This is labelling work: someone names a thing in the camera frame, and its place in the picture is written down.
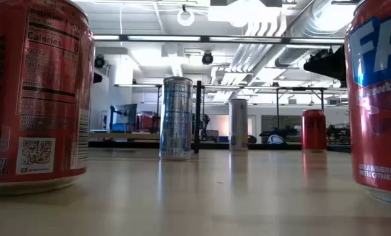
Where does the red zero sugar cola can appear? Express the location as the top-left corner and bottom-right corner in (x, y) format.
(301, 109), (328, 151)
(0, 0), (96, 197)

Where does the red strawberry Fanta can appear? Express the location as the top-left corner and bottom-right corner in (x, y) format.
(344, 0), (391, 207)

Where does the blue silver slim can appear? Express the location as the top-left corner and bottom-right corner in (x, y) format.
(158, 76), (195, 161)

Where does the white slim beverage can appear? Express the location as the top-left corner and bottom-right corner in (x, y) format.
(229, 98), (249, 152)

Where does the computer monitor on arm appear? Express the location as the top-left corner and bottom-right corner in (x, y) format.
(109, 104), (138, 133)

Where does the red cabinet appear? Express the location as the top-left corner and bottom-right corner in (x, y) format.
(136, 111), (161, 132)

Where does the black equipment rack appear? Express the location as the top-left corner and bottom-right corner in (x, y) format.
(327, 123), (351, 145)

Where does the white blue helmet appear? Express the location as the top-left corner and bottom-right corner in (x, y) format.
(267, 134), (286, 145)

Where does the black ceiling camera cluster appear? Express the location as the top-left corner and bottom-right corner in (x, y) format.
(308, 48), (332, 62)

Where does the black background gantry frame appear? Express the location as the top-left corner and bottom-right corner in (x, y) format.
(115, 83), (348, 130)

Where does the wooden shelf black metal frame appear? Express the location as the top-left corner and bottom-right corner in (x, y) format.
(89, 80), (203, 155)

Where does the white hanging ring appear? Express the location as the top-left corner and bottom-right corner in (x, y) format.
(177, 5), (195, 27)

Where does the black overhead camera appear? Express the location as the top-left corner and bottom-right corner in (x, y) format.
(201, 50), (214, 66)

